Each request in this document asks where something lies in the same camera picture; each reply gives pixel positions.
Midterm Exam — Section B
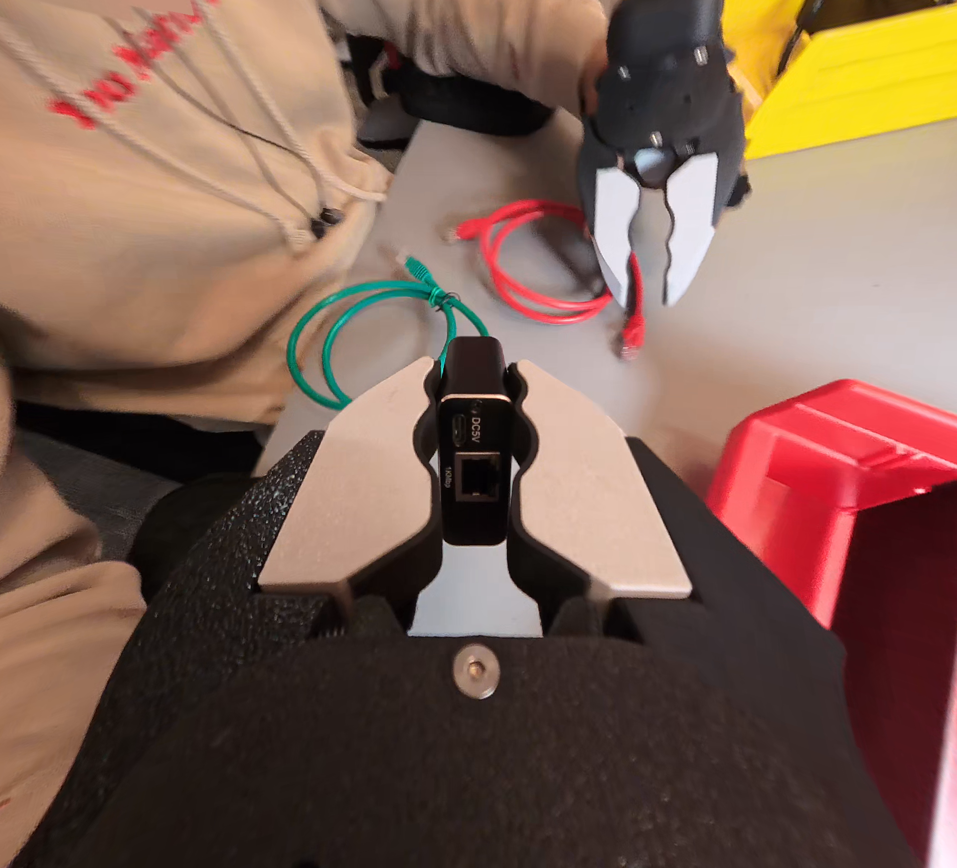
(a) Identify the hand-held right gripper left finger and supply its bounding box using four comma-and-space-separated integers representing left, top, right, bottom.
256, 356, 444, 594

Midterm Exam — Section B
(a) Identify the black ethernet adapter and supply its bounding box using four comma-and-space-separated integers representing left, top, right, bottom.
436, 336, 517, 547

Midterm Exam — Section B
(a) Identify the person's beige hoodie torso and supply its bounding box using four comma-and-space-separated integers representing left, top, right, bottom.
0, 0, 450, 428

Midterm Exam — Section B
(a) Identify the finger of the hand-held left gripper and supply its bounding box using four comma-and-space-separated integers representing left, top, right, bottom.
594, 165, 645, 310
661, 154, 720, 308

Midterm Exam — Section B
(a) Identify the yellow storage bin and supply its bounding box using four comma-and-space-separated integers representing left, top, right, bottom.
682, 0, 957, 162

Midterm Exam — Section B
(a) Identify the green ethernet cable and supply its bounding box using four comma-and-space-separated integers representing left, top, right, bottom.
286, 253, 492, 411

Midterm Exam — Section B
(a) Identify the red ethernet cable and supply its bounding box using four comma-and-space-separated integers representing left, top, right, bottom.
447, 201, 647, 362

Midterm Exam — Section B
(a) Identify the person's left forearm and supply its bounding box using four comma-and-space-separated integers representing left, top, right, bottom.
318, 0, 610, 117

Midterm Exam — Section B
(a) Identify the large red storage bin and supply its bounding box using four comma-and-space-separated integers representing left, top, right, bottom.
706, 378, 957, 868

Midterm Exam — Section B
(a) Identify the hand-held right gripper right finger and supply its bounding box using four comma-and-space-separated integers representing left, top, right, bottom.
507, 358, 694, 600

